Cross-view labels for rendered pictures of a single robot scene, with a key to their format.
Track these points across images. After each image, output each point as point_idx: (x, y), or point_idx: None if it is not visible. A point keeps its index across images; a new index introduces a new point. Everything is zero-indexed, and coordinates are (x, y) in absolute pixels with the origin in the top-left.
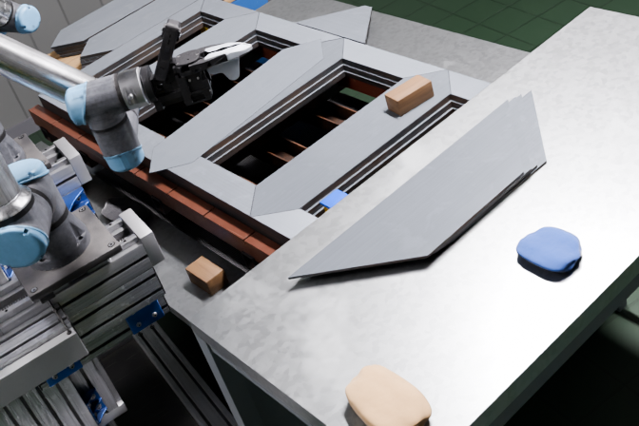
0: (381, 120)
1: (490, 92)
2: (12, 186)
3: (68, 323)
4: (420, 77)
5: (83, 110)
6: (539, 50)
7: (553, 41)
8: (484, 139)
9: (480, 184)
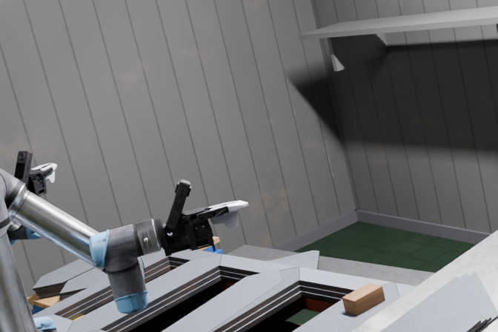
0: (340, 319)
1: (439, 276)
2: (32, 324)
3: None
4: (372, 284)
5: (104, 251)
6: (477, 247)
7: (488, 241)
8: (441, 301)
9: (444, 331)
